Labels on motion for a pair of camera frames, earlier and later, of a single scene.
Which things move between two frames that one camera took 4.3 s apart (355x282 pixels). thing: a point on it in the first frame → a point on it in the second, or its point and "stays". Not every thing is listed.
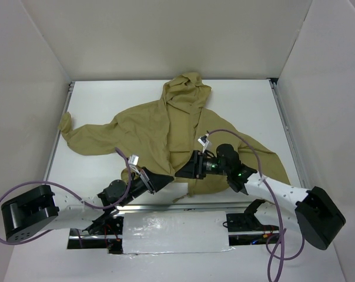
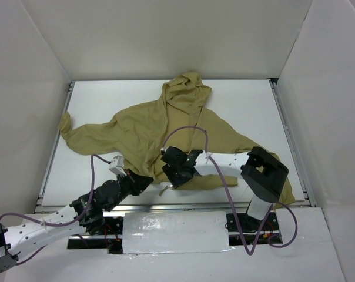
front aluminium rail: (186, 208) stays
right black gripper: (197, 164) → (171, 165)
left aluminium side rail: (58, 134) stays
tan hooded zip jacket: (165, 136) stays
